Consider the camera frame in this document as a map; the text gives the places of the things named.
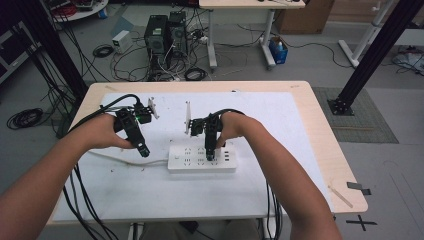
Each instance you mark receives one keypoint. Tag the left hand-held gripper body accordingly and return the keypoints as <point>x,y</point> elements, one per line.
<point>130,121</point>

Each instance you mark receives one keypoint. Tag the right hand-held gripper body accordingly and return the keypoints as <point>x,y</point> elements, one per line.
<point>210,128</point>

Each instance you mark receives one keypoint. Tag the white power strip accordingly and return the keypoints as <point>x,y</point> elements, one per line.
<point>176,165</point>

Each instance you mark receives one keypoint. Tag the person's right hand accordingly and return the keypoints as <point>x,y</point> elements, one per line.
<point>236,126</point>

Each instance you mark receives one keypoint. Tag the person's left hand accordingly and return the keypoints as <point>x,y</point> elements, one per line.
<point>98,133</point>

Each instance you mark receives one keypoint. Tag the white table mat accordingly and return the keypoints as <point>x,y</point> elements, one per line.
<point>166,196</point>

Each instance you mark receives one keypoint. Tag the white table leg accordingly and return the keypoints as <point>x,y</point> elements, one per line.
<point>265,230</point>
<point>132,231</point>

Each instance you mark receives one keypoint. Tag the white box device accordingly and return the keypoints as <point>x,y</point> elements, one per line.
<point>121,40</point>

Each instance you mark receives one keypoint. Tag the black computer tower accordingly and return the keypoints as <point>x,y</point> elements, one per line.
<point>156,40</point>
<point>178,33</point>

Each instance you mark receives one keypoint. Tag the blue box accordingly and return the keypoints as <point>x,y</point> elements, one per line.
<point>278,53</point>

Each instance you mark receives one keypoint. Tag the round white table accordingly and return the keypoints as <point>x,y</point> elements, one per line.
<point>86,11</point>

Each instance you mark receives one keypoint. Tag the wooden desk white legs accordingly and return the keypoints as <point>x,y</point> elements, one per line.
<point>251,4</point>

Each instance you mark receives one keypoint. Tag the thin wooden stick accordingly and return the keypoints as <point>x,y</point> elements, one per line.
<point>340,196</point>

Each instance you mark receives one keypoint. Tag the cardboard box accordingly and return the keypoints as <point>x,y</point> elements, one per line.
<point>305,16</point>

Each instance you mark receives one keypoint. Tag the black tape strip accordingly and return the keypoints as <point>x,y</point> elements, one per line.
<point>358,187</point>

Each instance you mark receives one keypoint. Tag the grey floor mat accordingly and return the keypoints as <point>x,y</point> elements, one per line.
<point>363,123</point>

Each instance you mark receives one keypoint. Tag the black tape cross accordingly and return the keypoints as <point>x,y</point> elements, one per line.
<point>361,222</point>

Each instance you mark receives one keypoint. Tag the white metal stand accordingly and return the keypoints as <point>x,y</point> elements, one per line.
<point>365,40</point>

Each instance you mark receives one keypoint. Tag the black metal post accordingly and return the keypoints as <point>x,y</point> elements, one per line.
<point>53,43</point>
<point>376,50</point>

